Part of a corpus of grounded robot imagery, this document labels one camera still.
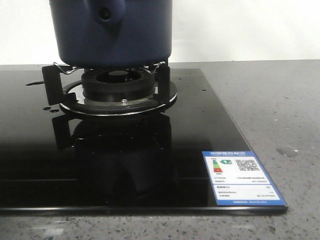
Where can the black right pot support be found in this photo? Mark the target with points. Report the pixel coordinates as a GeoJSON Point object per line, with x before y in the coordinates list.
{"type": "Point", "coordinates": [71, 99]}

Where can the black right gas burner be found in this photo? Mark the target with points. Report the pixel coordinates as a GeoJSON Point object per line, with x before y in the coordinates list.
{"type": "Point", "coordinates": [115, 85]}

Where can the black glass gas cooktop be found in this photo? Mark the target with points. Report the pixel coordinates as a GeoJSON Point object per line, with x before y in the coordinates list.
{"type": "Point", "coordinates": [55, 162]}

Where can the dark blue cooking pot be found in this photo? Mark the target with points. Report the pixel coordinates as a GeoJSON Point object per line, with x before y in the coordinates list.
{"type": "Point", "coordinates": [112, 33]}

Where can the blue energy efficiency label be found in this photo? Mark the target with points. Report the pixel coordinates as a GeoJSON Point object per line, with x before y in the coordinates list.
{"type": "Point", "coordinates": [239, 179]}

